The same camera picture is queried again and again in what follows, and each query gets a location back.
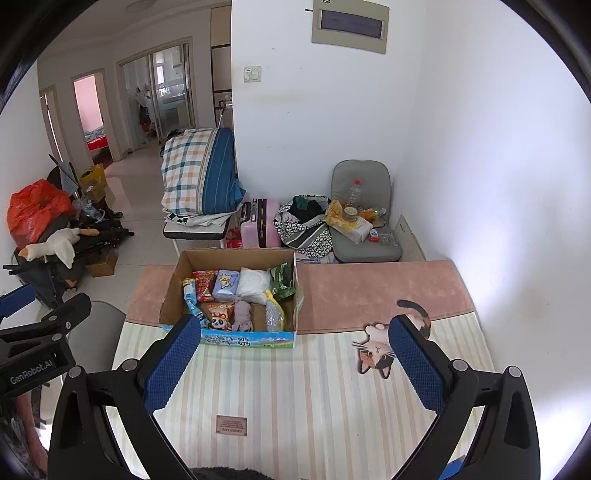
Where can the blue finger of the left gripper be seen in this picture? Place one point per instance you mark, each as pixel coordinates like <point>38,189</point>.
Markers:
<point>17,299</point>

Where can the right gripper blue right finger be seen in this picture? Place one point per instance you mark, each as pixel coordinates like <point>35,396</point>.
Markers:
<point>485,425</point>

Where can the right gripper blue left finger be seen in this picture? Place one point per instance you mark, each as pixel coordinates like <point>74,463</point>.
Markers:
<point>83,445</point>

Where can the orange cartoon snack packet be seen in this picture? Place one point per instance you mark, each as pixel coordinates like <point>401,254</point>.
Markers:
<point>219,315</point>

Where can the blue ice cream cone wrapper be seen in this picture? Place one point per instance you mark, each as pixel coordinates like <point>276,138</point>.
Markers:
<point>189,289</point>

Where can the purple knitted cloth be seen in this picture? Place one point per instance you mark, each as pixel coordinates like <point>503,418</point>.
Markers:
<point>242,321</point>

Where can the red snack packet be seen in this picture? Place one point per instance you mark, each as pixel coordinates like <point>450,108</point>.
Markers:
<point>204,284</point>

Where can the light blue tissue pack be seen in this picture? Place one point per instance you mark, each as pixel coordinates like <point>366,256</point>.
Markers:
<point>226,286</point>

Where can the white plastic bag pack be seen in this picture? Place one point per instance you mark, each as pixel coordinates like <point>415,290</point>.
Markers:
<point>252,285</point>

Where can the green snack packet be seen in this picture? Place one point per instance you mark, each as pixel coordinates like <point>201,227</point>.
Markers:
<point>282,284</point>

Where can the black exercise equipment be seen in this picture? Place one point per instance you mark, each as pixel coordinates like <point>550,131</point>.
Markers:
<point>63,227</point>

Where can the grey chair at table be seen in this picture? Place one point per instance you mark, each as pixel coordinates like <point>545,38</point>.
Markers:
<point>94,341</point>

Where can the white goose plush toy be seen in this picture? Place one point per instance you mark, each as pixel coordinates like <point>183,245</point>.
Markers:
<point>60,243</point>

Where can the brown label tag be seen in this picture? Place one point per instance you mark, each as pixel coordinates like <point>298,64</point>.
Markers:
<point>231,426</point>

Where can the orange plastic bag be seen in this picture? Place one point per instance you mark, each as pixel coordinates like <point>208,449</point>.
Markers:
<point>33,209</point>

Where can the small cardboard box on floor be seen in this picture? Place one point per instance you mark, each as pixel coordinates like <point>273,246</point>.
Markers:
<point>102,264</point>

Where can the cardboard milk box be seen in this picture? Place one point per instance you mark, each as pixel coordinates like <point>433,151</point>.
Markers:
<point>173,307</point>

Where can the yellow plastic bag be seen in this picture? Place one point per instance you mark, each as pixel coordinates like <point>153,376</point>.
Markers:
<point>353,227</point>

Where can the pink suitcase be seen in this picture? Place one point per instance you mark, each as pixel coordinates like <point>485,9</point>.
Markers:
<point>256,224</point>

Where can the plaid and blue bedding stack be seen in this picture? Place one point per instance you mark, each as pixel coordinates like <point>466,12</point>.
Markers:
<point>200,173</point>

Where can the black and white patterned bag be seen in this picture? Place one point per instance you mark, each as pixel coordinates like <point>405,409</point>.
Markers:
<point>301,225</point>

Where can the clear plastic bottle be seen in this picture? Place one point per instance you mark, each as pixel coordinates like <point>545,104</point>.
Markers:
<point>355,194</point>

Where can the grey cushioned chair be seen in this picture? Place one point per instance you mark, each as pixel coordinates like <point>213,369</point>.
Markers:
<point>380,246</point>

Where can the white wall switch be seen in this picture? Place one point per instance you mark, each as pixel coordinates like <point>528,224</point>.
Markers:
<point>252,74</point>

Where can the wall electrical panel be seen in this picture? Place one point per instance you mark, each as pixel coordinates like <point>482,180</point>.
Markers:
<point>361,25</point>

